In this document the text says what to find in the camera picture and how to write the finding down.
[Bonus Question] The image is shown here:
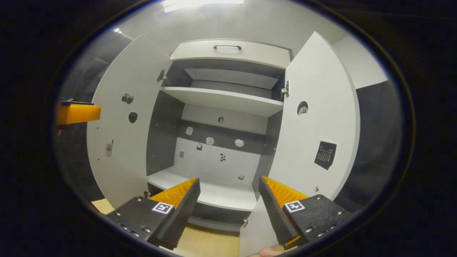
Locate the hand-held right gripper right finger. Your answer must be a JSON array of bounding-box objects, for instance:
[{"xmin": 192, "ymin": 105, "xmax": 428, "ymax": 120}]
[{"xmin": 257, "ymin": 175, "xmax": 353, "ymax": 251}]

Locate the ceiling light panel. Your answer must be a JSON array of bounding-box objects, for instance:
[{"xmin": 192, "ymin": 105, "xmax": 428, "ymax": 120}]
[{"xmin": 162, "ymin": 0, "xmax": 245, "ymax": 13}]

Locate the white cabinet shelf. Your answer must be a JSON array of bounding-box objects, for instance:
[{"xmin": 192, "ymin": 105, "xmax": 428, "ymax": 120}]
[{"xmin": 161, "ymin": 87, "xmax": 285, "ymax": 117}]

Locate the grey cabinet drawer front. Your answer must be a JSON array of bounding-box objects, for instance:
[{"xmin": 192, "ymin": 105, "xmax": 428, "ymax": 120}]
[{"xmin": 170, "ymin": 39, "xmax": 292, "ymax": 69}]

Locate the grey double-door shoe cabinet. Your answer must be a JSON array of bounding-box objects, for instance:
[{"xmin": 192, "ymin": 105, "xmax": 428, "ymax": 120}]
[{"xmin": 145, "ymin": 39, "xmax": 294, "ymax": 233}]

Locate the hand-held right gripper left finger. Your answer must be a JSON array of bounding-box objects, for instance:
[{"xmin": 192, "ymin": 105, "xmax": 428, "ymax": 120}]
[{"xmin": 105, "ymin": 177, "xmax": 201, "ymax": 251}]

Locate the cabinet door with camera sticker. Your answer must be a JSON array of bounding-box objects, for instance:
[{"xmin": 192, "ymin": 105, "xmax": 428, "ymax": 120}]
[{"xmin": 87, "ymin": 35, "xmax": 174, "ymax": 209}]

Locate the cabinet door with headphones sticker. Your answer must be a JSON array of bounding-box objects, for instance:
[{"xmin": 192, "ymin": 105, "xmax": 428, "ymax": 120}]
[{"xmin": 239, "ymin": 31, "xmax": 360, "ymax": 257}]

